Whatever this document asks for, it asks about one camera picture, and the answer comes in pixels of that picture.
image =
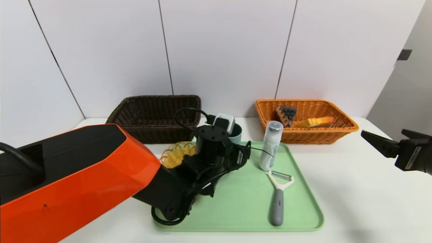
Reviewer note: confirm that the green plastic tray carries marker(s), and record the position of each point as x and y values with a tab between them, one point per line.
249	202

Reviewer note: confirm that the orange wicker basket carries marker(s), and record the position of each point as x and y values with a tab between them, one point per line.
324	136

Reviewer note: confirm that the orange and black left arm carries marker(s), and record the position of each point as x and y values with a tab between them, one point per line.
84	175

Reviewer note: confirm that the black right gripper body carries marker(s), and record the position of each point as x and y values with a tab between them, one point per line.
411	156

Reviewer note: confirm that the teal plastic cup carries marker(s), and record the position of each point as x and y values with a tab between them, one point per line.
238	135

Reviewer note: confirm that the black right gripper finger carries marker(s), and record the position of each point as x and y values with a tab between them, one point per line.
384	146
416	135

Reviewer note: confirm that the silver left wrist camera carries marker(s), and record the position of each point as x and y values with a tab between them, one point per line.
224	123

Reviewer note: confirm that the chocolate blueberry cake slice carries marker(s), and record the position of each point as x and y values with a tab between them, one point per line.
287	114

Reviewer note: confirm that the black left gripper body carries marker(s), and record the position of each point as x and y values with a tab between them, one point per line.
241	156

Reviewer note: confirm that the white bread slice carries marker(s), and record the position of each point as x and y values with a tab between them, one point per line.
319	122

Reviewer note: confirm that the dark brown wicker basket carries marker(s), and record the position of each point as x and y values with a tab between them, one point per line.
145	118

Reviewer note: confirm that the white bottle grey cap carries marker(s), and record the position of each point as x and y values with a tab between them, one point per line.
269	158

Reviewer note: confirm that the small yellow wicker basket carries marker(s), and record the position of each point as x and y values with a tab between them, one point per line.
175	157

